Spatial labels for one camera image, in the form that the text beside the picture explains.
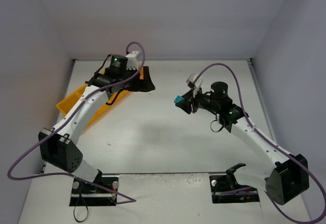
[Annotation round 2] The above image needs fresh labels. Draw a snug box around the cyan small lego brick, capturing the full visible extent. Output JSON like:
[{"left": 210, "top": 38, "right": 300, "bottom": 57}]
[{"left": 174, "top": 95, "right": 184, "bottom": 105}]

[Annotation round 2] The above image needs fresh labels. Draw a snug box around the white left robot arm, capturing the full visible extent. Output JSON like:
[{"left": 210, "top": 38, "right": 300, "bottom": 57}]
[{"left": 38, "top": 51, "right": 155, "bottom": 185}]

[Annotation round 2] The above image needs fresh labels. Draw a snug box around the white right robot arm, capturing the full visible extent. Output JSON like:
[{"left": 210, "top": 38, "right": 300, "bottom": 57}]
[{"left": 174, "top": 81, "right": 309, "bottom": 205}]

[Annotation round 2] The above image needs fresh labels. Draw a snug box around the yellow four-compartment sorting tray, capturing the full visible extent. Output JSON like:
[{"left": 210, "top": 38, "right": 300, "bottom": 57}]
[{"left": 57, "top": 67, "right": 143, "bottom": 126}]

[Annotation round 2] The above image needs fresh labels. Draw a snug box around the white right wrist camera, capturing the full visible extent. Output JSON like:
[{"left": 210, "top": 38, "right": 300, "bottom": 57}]
[{"left": 186, "top": 73, "right": 203, "bottom": 98}]

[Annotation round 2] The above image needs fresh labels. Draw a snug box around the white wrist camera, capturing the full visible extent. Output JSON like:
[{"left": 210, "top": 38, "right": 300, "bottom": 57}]
[
  {"left": 186, "top": 73, "right": 203, "bottom": 98},
  {"left": 125, "top": 51, "right": 142, "bottom": 70}
]

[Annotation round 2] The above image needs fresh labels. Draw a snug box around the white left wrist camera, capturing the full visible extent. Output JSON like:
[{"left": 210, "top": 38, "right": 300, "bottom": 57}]
[{"left": 125, "top": 51, "right": 142, "bottom": 70}]

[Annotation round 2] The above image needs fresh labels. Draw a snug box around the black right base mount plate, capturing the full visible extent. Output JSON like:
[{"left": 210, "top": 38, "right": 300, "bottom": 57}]
[{"left": 209, "top": 175, "right": 260, "bottom": 204}]

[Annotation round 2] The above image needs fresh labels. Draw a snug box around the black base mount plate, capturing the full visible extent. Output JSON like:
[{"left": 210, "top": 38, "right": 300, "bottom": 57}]
[
  {"left": 209, "top": 175, "right": 260, "bottom": 204},
  {"left": 69, "top": 178, "right": 117, "bottom": 207}
]

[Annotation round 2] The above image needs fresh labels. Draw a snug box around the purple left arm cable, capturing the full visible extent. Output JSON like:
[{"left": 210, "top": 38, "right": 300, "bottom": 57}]
[{"left": 7, "top": 42, "right": 146, "bottom": 206}]

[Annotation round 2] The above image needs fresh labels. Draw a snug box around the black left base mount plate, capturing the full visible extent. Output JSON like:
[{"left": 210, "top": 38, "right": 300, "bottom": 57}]
[{"left": 69, "top": 178, "right": 117, "bottom": 207}]

